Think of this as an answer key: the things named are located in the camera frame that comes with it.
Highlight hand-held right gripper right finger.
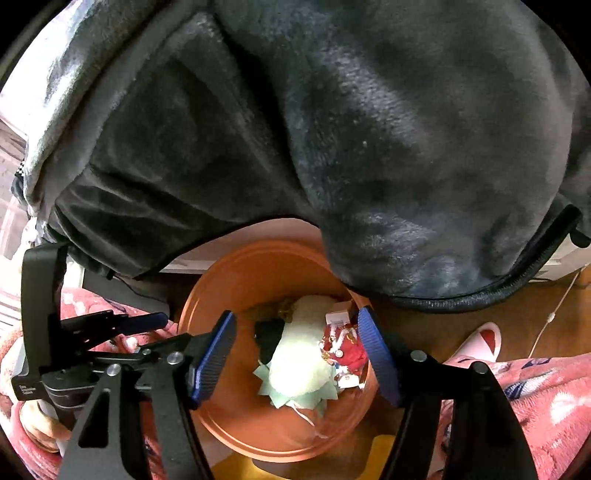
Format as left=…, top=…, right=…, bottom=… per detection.
left=358, top=307, right=540, bottom=480

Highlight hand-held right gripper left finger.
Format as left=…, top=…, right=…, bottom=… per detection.
left=58, top=310, right=238, bottom=480

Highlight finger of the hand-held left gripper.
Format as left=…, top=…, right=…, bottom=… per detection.
left=60, top=310, right=170, bottom=348
left=85, top=332, right=193, bottom=367

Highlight orange plastic bin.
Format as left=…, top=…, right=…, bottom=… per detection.
left=178, top=239, right=382, bottom=463

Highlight person's left hand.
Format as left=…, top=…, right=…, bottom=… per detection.
left=18, top=399, right=70, bottom=455

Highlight red snack wrapper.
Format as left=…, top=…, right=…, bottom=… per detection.
left=318, top=323, right=370, bottom=377

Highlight dark crumpled wrapper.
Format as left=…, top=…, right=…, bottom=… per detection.
left=254, top=318, right=287, bottom=365

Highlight white packet with red label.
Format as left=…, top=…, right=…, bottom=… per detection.
left=324, top=308, right=354, bottom=329

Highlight pale green paper sheet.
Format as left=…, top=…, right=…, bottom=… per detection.
left=252, top=362, right=340, bottom=411

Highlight white crumpled tissue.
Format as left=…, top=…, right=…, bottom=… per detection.
left=268, top=295, right=338, bottom=400

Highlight pink slipper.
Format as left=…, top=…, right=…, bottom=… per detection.
left=445, top=322, right=503, bottom=366

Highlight pink patterned fleece pants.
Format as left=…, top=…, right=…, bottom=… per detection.
left=0, top=286, right=591, bottom=480

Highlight dark grey fleece jacket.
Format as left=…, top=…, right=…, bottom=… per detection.
left=11, top=0, right=591, bottom=311

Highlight white cable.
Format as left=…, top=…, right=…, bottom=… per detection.
left=527, top=271, right=583, bottom=360

